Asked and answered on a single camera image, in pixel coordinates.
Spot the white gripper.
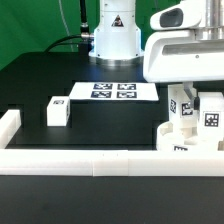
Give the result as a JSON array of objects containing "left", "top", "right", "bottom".
[{"left": 143, "top": 30, "right": 224, "bottom": 110}]

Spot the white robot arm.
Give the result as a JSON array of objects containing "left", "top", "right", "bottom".
[{"left": 89, "top": 0, "right": 224, "bottom": 84}]

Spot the white paper marker sheet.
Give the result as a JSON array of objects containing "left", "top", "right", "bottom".
[{"left": 69, "top": 82, "right": 159, "bottom": 101}]

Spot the white U-shaped fence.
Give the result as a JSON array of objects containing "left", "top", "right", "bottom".
[{"left": 0, "top": 110, "right": 224, "bottom": 177}]

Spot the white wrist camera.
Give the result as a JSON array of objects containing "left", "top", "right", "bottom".
[{"left": 150, "top": 0, "right": 202, "bottom": 31}]

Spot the black cable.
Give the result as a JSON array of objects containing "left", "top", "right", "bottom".
[{"left": 44, "top": 0, "right": 96, "bottom": 54}]

